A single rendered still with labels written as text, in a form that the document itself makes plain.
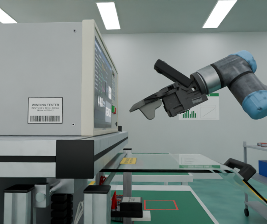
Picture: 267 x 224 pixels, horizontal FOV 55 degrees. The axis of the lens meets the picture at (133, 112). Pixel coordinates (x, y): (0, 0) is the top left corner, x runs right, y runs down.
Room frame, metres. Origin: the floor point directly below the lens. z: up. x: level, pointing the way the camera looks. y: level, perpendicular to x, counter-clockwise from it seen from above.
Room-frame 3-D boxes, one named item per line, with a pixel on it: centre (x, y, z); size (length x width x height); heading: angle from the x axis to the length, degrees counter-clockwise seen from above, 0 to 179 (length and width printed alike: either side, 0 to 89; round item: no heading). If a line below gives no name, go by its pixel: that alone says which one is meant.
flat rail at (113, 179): (0.65, 0.03, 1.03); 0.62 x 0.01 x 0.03; 178
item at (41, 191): (0.65, 0.11, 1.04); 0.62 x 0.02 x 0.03; 178
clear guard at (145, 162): (0.53, -0.06, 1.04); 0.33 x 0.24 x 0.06; 88
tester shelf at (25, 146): (0.66, 0.25, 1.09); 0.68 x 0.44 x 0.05; 178
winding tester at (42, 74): (0.67, 0.25, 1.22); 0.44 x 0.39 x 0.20; 178
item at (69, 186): (0.44, 0.11, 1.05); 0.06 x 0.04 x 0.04; 178
